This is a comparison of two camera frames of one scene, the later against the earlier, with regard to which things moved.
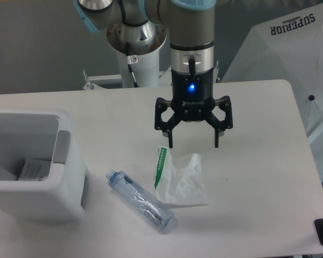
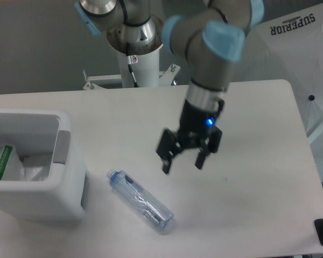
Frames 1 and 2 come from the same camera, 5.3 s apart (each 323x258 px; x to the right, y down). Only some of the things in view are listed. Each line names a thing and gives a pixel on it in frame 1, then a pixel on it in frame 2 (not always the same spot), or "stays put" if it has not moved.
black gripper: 192,95 to 196,122
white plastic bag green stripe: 185,185 to 8,166
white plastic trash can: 35,173 stays put
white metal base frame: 165,79 stays put
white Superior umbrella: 297,47 stays put
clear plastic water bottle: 140,199 stays put
